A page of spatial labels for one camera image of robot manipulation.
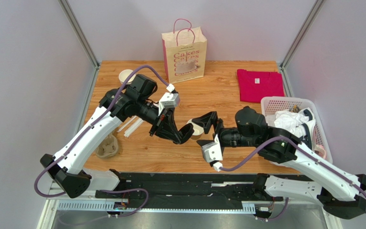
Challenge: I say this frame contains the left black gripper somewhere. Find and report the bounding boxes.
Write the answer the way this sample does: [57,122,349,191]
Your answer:
[136,98,181,144]

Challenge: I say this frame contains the single paper coffee cup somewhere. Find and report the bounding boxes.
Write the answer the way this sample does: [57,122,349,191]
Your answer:
[187,119,204,140]

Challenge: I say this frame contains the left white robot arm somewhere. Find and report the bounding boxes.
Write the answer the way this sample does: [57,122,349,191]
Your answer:
[40,74,194,198]

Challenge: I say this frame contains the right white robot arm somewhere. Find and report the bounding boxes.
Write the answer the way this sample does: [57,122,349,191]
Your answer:
[192,106,366,219]

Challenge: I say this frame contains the wrapped straw middle right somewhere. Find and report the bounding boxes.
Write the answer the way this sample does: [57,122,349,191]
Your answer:
[124,118,143,137]

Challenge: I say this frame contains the wrapped straw middle left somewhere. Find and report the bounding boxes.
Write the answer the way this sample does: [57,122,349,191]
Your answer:
[123,117,142,136]

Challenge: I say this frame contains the wrapped straw far left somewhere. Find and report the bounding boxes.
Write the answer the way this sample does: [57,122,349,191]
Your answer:
[117,116,136,132]

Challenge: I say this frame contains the folded red t-shirt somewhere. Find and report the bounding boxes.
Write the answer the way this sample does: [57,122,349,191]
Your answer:
[236,69,285,103]

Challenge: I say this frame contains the white plastic laundry basket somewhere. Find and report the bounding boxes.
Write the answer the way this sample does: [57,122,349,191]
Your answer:
[261,96,333,164]

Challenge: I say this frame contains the cardboard cup carrier tray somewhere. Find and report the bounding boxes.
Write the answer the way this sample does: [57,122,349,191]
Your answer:
[94,134,120,159]

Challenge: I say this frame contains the beige Cakes paper bag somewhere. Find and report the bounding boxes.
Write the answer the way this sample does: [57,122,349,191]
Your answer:
[162,18,207,84]

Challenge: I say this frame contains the white and pink clothes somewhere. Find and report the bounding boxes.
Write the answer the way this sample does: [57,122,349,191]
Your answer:
[266,108,327,159]

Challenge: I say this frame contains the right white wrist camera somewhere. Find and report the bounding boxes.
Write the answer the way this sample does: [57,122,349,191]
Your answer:
[201,135,223,172]

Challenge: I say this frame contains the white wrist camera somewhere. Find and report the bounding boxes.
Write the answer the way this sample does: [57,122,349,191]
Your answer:
[201,135,223,172]
[158,83,180,116]

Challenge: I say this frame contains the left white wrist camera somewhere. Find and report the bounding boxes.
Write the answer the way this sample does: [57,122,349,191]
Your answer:
[158,83,180,116]

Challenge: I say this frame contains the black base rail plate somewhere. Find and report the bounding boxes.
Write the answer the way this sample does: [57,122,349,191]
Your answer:
[94,172,284,209]

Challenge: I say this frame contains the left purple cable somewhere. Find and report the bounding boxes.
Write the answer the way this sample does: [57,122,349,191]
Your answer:
[34,64,171,218]

